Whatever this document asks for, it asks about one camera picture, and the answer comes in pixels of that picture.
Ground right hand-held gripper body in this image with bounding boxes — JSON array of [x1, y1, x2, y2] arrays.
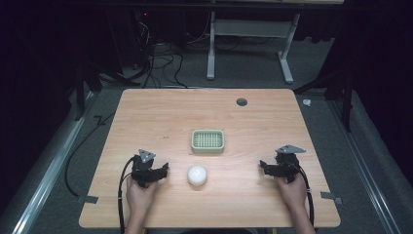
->
[[268, 144, 307, 184]]

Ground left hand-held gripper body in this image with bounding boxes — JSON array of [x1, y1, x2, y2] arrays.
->
[[131, 148, 163, 189]]

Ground person's left hand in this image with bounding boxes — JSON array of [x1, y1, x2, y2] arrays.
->
[[125, 176, 159, 214]]

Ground person's right hand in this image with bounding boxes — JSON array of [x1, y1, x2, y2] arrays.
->
[[276, 175, 308, 214]]

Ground white round soap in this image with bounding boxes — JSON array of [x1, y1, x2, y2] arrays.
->
[[186, 165, 208, 187]]

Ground green soap dish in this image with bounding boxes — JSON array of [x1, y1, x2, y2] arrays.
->
[[190, 129, 226, 155]]

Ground grey tape piece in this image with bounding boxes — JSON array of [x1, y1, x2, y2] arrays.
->
[[319, 191, 344, 206], [77, 195, 99, 205]]

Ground black metal stand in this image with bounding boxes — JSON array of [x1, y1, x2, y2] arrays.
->
[[293, 69, 356, 134], [72, 59, 141, 122]]

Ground right hand-held gripper black cable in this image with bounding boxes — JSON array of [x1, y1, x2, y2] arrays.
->
[[293, 161, 316, 227]]

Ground hand-held gripper black cable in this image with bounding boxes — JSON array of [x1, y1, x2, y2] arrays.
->
[[293, 161, 316, 227], [117, 155, 136, 234]]

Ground left hand-held gripper black cable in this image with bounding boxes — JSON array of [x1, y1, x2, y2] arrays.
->
[[117, 155, 136, 234]]

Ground black floor cable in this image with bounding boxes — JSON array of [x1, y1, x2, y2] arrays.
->
[[63, 111, 117, 198]]

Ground aluminium floor rail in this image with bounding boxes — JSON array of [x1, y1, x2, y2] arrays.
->
[[327, 98, 405, 234], [11, 91, 98, 234]]

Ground tangle of black cables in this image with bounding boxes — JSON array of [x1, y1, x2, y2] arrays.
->
[[131, 19, 189, 90]]

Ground white metal desk frame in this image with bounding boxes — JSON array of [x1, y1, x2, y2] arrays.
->
[[206, 11, 302, 85]]

